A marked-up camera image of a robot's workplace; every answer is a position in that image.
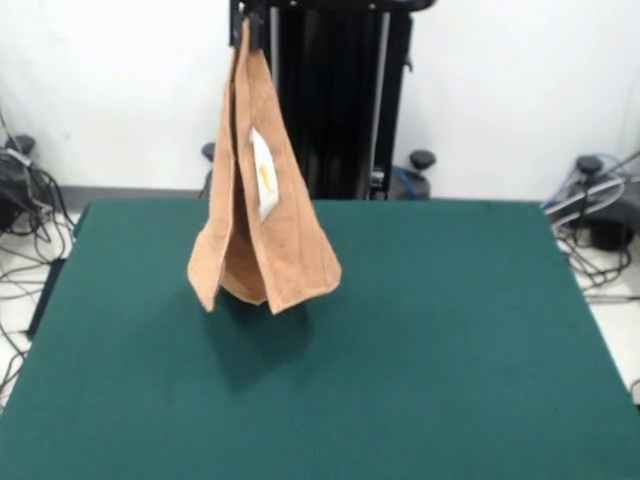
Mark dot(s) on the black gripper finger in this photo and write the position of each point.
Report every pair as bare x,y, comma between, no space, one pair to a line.
234,22
256,32

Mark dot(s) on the orange terry towel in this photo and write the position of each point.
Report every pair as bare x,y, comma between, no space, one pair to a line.
290,250

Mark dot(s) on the dark green table cloth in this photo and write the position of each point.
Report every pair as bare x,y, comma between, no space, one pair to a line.
400,325

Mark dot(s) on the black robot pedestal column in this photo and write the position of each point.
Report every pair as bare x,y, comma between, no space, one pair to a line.
340,100

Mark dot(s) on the black pedestal foot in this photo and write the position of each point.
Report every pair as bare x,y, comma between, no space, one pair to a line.
208,150
607,230
422,159
15,180

